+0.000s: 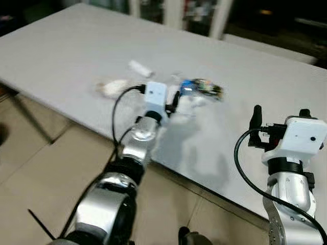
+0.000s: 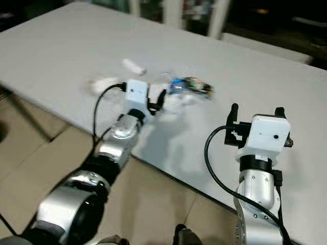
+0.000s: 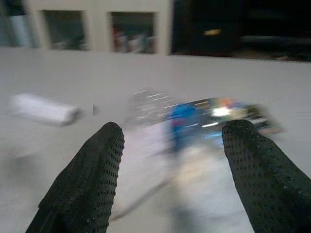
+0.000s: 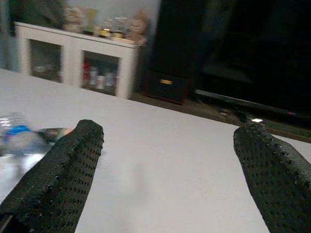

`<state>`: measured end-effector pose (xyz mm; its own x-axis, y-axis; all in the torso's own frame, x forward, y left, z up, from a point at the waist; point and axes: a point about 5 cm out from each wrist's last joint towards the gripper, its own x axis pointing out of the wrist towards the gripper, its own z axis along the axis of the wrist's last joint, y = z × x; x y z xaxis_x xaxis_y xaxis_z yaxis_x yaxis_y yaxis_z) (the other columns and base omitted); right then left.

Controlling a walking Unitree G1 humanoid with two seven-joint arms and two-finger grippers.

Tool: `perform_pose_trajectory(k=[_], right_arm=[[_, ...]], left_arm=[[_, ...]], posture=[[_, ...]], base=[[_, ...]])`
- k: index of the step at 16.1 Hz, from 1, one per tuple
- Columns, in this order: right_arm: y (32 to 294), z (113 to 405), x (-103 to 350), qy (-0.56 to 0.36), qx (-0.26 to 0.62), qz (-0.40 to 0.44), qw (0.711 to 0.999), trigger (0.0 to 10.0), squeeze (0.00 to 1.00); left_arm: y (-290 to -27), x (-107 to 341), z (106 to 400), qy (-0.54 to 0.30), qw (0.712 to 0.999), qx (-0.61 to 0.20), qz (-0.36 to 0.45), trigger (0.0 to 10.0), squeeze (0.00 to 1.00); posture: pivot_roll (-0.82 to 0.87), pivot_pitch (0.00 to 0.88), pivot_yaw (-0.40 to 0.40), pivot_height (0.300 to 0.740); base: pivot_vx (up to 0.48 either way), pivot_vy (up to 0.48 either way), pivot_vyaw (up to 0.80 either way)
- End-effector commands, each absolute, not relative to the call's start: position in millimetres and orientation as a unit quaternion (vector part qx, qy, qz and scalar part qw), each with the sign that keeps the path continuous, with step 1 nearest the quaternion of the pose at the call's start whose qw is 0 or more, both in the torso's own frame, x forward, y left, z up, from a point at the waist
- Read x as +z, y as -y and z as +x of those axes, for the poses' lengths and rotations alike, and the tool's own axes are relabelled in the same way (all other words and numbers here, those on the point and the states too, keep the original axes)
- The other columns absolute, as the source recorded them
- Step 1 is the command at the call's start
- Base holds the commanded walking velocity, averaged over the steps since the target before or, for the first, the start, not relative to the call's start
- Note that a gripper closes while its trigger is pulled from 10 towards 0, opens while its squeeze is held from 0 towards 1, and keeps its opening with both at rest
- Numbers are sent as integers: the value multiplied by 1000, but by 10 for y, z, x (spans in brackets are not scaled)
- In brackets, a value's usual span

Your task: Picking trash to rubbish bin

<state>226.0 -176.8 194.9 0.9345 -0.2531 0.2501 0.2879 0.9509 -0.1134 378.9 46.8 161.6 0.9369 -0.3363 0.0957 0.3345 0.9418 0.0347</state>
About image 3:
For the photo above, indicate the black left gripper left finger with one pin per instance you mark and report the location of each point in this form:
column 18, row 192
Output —
column 92, row 179

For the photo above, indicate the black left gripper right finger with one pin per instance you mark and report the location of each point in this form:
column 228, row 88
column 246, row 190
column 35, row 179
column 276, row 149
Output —
column 264, row 184

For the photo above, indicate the clear plastic bag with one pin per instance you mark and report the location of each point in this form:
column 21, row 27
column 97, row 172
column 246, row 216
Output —
column 148, row 106

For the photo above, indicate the blue shiny snack wrapper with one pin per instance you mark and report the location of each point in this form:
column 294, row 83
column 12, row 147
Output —
column 194, row 119

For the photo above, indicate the white folded paper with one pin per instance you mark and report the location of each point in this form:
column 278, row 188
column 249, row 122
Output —
column 43, row 109

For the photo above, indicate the white glass-door cabinet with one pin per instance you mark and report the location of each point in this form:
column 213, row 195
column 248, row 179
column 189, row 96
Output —
column 97, row 24

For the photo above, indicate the dark low furniture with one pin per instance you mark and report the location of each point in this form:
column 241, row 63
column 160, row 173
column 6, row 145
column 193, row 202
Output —
column 243, row 24

